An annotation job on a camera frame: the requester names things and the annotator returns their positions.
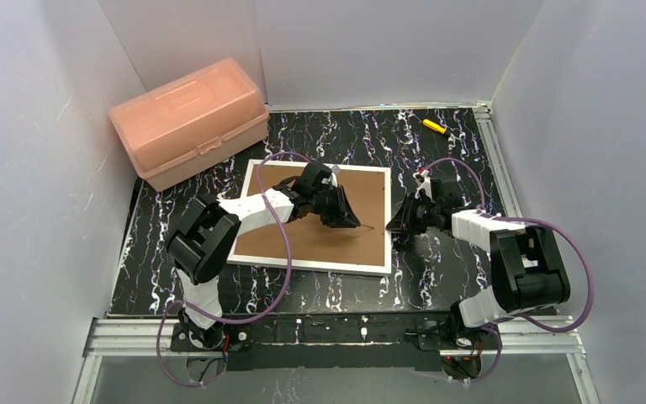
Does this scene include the white picture frame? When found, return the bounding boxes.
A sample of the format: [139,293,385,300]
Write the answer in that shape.
[228,159,392,276]

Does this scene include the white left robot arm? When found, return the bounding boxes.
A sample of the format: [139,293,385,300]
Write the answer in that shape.
[167,162,361,332]

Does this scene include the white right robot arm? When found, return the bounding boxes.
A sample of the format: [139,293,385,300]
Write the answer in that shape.
[386,174,570,332]

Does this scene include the yellow screwdriver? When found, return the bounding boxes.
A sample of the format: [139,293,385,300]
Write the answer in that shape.
[422,119,450,136]

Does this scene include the pink plastic storage box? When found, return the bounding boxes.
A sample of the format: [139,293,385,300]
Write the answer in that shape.
[109,58,269,192]

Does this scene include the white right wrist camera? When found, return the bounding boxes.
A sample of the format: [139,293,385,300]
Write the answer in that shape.
[414,168,432,200]

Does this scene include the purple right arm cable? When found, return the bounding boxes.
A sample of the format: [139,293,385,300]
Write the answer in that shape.
[417,157,596,385]

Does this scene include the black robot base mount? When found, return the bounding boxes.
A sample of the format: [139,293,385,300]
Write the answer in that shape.
[167,311,498,378]

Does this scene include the aluminium rail frame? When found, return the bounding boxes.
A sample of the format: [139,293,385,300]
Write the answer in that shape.
[74,106,597,403]

